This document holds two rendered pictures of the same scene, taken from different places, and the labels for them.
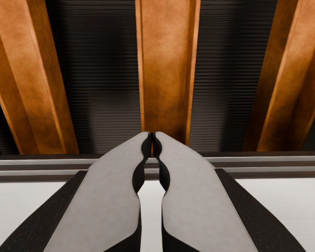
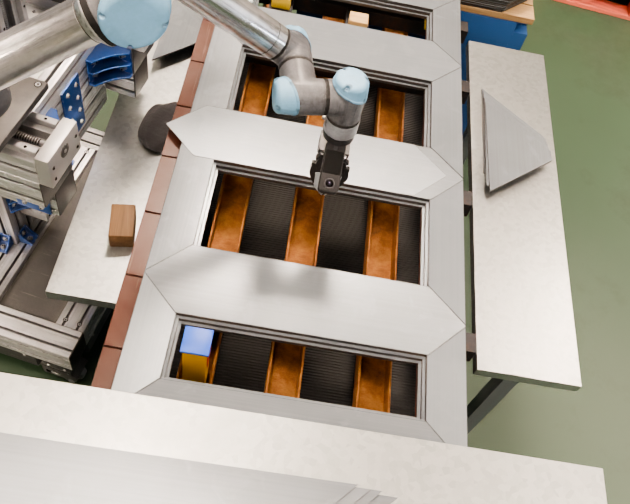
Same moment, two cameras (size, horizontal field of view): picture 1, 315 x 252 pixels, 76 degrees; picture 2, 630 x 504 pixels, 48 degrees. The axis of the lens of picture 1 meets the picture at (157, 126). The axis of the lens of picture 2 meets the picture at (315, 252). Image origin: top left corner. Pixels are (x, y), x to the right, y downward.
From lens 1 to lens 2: 1.60 m
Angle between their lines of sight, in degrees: 8
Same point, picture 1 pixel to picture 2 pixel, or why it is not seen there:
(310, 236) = (247, 134)
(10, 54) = (389, 263)
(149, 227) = not seen: hidden behind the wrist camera
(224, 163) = (289, 180)
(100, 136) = (357, 219)
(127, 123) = (331, 225)
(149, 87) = (313, 233)
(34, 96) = (384, 241)
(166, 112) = (304, 217)
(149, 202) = not seen: hidden behind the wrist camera
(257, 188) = (278, 166)
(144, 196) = not seen: hidden behind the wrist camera
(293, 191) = (262, 162)
